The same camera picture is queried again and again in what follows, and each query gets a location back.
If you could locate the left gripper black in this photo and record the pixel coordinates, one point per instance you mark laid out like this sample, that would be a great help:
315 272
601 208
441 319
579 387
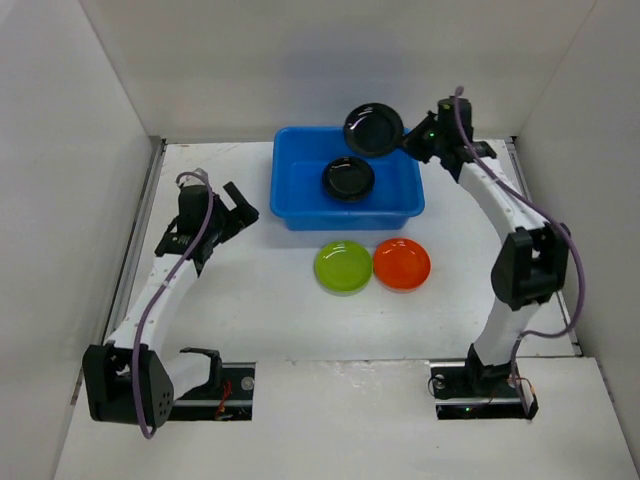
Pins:
242 217

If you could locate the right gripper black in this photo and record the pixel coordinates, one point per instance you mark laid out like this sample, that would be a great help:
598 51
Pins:
415 141

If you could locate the black plate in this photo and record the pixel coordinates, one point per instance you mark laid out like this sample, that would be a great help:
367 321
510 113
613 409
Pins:
348 179
373 130

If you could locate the green plate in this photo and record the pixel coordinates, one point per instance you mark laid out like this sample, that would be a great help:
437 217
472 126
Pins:
343 267

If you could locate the orange plate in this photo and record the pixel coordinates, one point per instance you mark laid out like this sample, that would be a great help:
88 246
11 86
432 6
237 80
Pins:
401 264

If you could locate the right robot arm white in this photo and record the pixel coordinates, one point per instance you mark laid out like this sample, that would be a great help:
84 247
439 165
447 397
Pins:
531 264

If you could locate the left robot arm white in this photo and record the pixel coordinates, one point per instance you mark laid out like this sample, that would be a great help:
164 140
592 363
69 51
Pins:
126 380

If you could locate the blue plastic bin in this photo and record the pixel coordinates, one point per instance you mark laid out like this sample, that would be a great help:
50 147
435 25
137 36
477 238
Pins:
298 197

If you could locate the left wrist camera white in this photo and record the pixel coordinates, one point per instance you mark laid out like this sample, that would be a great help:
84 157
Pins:
192 175

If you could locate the metal side rail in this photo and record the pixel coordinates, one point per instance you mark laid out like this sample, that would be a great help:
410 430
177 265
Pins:
129 266

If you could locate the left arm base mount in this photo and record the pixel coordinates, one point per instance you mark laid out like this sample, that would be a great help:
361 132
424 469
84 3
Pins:
231 401

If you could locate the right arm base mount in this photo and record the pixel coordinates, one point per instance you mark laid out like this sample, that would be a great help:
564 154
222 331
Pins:
458 396

